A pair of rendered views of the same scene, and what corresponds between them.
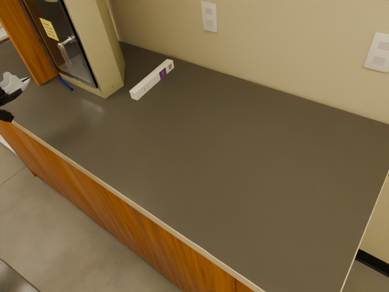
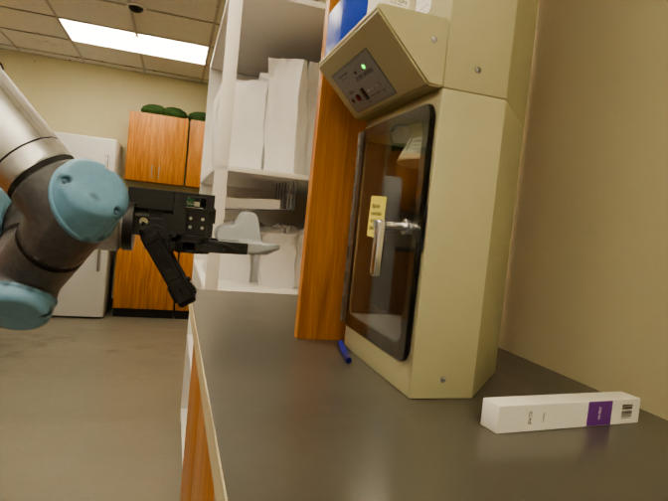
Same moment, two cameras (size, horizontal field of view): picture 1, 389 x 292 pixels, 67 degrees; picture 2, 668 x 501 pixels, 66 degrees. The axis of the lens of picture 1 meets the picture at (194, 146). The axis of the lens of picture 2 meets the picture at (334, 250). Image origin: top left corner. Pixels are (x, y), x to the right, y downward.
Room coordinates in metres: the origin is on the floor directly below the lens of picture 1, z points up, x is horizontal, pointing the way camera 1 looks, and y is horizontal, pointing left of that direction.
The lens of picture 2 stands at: (0.30, 0.09, 1.19)
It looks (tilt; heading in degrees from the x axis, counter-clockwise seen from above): 3 degrees down; 29
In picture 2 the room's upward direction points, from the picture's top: 6 degrees clockwise
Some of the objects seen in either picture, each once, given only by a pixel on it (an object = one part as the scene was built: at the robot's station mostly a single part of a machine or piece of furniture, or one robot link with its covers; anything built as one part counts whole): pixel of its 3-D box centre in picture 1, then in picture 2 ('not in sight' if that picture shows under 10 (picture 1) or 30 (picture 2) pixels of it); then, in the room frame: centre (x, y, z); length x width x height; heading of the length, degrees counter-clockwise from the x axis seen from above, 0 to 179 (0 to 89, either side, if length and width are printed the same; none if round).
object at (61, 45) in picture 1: (68, 51); (388, 247); (1.05, 0.41, 1.17); 0.05 x 0.03 x 0.10; 136
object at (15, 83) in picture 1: (16, 83); (250, 233); (0.88, 0.55, 1.17); 0.09 x 0.03 x 0.06; 134
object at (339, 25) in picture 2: not in sight; (359, 34); (1.18, 0.57, 1.56); 0.10 x 0.10 x 0.09; 47
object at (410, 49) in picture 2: not in sight; (371, 73); (1.11, 0.50, 1.46); 0.32 x 0.11 x 0.10; 47
